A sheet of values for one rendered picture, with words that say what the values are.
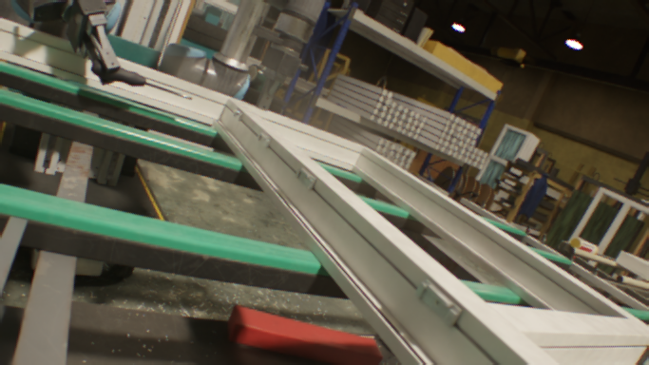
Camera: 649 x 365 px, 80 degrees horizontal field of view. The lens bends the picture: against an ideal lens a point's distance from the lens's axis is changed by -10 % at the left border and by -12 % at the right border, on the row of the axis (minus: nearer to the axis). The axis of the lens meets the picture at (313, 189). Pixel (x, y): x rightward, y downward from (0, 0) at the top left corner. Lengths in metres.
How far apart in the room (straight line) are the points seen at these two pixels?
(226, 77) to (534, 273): 1.29
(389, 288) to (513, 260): 0.44
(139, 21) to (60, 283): 1.56
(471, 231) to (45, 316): 0.76
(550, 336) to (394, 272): 0.16
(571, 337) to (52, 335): 0.46
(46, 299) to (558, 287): 0.72
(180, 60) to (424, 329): 1.45
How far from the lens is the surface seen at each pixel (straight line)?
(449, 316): 0.38
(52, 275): 0.40
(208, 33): 4.59
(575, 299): 0.79
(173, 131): 0.97
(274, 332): 0.79
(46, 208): 0.42
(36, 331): 0.34
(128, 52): 1.80
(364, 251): 0.47
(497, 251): 0.87
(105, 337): 0.72
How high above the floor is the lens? 1.05
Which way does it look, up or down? 13 degrees down
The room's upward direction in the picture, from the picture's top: 24 degrees clockwise
